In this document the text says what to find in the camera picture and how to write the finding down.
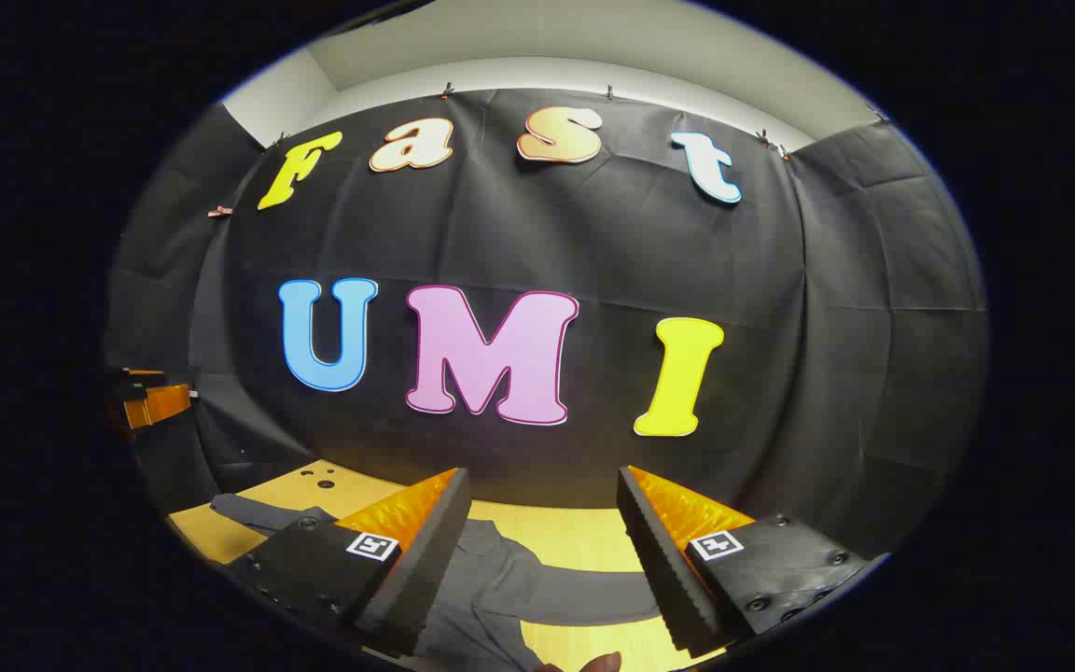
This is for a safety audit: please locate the black backdrop cloth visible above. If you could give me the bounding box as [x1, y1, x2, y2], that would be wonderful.
[104, 87, 991, 561]

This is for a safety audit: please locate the gray collared shirt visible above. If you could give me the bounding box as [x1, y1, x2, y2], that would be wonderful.
[210, 492, 664, 672]

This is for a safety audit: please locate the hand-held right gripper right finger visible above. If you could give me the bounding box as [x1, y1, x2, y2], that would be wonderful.
[616, 465, 872, 656]

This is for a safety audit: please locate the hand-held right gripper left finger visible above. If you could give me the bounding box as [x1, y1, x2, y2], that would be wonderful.
[223, 467, 473, 657]

